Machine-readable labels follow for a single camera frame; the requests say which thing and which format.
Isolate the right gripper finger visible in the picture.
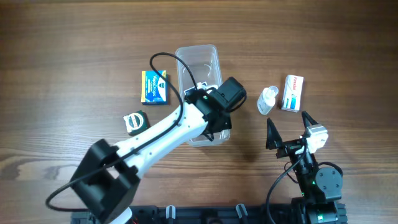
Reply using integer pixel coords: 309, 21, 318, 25
302, 111, 318, 128
266, 118, 283, 150

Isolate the blue yellow VapoDrops box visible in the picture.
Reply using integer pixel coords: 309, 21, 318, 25
141, 70, 168, 105

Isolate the green Zam-Buk box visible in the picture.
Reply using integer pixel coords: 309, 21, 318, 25
123, 110, 150, 136

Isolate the Hansaplast plaster box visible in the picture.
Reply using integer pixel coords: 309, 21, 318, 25
183, 82, 218, 96

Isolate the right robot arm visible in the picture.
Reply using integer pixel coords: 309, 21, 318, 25
265, 111, 348, 223

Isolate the clear plastic container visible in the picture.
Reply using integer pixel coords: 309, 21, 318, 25
175, 44, 231, 147

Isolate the white Panadol box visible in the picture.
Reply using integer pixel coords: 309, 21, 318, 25
281, 75, 304, 112

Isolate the white spray bottle clear cap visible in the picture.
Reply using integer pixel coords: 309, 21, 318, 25
257, 86, 279, 115

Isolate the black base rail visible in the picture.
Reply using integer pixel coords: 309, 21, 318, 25
70, 203, 348, 224

